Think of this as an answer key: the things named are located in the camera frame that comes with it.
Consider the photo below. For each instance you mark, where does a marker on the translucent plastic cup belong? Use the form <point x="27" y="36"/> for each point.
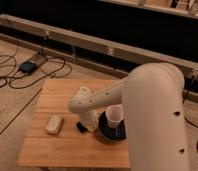
<point x="114" y="115"/>

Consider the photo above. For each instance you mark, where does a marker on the black bowl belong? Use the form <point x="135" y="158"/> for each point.
<point x="112" y="134"/>

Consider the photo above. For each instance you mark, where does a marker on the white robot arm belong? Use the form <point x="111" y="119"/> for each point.
<point x="151" y="97"/>

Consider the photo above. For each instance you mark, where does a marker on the white rectangular block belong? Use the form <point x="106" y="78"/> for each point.
<point x="54" y="124"/>

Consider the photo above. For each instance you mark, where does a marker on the wooden table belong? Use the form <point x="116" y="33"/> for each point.
<point x="69" y="148"/>

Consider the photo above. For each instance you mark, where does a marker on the wooden floor rail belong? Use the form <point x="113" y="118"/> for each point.
<point x="38" y="35"/>

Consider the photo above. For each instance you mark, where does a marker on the black eraser block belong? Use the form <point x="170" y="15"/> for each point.
<point x="81" y="128"/>

